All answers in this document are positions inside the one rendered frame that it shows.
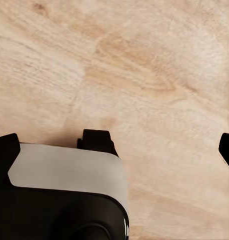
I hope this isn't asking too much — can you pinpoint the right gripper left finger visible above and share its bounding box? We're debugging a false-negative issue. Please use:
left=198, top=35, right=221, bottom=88
left=0, top=133, right=21, bottom=185

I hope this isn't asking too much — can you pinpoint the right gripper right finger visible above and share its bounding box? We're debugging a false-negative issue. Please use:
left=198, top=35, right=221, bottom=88
left=218, top=133, right=229, bottom=165

